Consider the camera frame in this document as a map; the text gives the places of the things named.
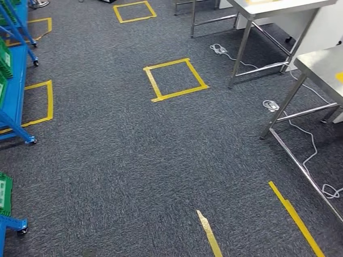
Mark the steel workbench table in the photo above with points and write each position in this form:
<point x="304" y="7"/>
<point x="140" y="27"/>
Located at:
<point x="267" y="7"/>
<point x="321" y="71"/>

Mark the yellow floor tape strip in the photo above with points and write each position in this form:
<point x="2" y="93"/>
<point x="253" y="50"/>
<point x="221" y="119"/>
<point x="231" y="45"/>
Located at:
<point x="297" y="220"/>
<point x="210" y="234"/>

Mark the white office desk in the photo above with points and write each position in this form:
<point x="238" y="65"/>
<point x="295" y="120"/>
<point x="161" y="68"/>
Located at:
<point x="326" y="28"/>

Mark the green plastic crate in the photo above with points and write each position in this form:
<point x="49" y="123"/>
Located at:
<point x="1" y="88"/>
<point x="5" y="195"/>
<point x="5" y="60"/>

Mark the yellow table tape outline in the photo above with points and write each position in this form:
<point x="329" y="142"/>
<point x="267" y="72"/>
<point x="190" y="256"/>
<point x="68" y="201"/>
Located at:
<point x="339" y="77"/>

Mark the yellow floor tape outline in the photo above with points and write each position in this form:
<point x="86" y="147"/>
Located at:
<point x="116" y="14"/>
<point x="155" y="85"/>

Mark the steel table frame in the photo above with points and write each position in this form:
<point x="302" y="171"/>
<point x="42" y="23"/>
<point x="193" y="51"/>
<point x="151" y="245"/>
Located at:
<point x="193" y="21"/>

